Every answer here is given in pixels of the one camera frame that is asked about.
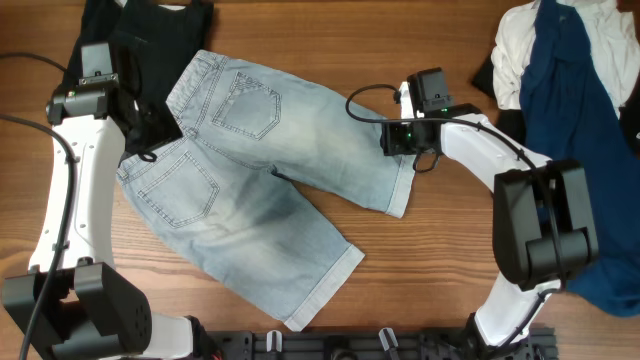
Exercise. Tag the navy blue garment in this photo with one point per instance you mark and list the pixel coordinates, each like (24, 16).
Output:
(568, 114)

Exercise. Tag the black garment at right edge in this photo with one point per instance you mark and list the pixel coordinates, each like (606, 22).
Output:
(629, 123)

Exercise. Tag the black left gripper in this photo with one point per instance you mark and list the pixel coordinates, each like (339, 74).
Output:
(162, 124)

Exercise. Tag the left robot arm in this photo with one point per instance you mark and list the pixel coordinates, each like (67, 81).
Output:
(72, 303)

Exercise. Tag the white shirt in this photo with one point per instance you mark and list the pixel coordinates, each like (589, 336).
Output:
(614, 49)

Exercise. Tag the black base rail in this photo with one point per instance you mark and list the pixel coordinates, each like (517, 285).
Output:
(428, 344)

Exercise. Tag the light blue denim shorts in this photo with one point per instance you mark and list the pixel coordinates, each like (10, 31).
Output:
(224, 196)

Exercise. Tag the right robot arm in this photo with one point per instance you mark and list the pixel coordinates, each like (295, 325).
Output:
(543, 230)

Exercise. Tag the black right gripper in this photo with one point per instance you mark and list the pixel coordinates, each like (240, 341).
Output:
(393, 142)

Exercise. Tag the folded black garment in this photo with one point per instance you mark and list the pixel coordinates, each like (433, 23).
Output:
(163, 41)

